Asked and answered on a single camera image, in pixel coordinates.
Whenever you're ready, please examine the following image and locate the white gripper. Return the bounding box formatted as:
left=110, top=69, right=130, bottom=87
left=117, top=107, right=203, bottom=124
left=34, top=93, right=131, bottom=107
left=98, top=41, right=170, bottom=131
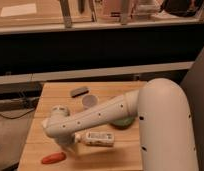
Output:
left=55, top=134, right=77, bottom=153

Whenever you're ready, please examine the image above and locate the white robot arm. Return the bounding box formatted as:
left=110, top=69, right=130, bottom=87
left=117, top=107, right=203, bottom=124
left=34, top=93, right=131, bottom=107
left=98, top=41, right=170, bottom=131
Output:
left=42, top=78, right=199, bottom=171

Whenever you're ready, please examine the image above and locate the white plastic bottle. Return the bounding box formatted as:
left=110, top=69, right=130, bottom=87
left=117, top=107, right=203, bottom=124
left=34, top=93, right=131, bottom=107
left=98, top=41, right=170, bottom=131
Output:
left=75, top=131, right=115, bottom=147

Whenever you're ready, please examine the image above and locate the grey eraser block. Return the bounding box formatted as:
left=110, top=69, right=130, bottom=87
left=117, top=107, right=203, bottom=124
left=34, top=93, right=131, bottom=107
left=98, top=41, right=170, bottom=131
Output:
left=70, top=86, right=89, bottom=98

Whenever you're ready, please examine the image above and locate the green bowl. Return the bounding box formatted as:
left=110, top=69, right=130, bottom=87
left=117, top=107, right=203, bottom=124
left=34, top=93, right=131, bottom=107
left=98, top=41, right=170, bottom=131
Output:
left=111, top=117, right=135, bottom=129

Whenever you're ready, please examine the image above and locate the metal table leg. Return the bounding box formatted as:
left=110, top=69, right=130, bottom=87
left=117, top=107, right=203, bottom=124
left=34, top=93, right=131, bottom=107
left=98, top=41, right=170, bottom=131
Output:
left=60, top=0, right=72, bottom=28

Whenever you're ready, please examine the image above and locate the black cable on floor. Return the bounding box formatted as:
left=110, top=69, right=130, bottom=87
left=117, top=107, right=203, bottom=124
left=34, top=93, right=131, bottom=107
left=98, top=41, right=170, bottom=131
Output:
left=0, top=108, right=37, bottom=121

